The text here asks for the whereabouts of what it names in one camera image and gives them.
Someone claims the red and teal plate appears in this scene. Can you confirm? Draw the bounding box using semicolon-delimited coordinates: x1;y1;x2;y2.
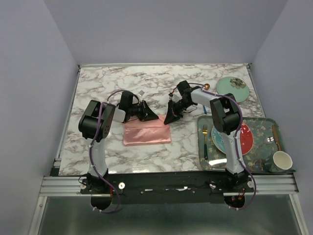
211;122;254;155

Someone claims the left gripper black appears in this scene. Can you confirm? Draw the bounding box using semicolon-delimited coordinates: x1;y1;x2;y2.
129;100;159;121

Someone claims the green floral serving tray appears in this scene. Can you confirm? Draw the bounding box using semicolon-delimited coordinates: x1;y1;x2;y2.
197;116;285;174

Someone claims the silver spoon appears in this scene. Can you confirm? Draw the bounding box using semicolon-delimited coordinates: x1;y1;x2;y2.
259;136;274;147

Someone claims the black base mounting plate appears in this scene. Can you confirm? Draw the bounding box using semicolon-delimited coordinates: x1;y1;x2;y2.
80;171;254;205

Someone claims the white paper cup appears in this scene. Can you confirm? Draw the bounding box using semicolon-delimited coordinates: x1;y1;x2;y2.
272;151;293;170

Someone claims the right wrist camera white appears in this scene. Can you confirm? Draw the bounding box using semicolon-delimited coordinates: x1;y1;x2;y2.
169;93;180;102

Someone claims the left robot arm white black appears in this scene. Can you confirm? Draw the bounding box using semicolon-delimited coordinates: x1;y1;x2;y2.
78;90;158;193

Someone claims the aluminium frame rail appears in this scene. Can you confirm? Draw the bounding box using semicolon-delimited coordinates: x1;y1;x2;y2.
39;174;299;197

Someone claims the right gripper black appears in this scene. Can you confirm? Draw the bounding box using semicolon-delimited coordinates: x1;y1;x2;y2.
164;99;193;125

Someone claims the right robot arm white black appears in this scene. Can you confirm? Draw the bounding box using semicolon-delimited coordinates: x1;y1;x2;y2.
164;80;248;192

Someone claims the gold fork green handle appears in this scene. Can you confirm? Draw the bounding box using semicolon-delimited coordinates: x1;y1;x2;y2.
202;125;208;160

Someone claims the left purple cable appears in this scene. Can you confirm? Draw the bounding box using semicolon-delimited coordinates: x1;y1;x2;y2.
89;90;125;213

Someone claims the pink cloth napkin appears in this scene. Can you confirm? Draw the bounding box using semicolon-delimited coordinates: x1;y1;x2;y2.
123;115;171;146

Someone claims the blue handled utensil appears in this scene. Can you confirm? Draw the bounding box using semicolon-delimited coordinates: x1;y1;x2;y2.
202;105;207;115

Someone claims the wooden handled knife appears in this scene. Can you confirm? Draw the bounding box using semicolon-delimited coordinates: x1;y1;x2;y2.
272;124;282;151

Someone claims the mint green floral plate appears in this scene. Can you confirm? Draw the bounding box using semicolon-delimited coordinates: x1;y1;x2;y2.
216;76;249;103

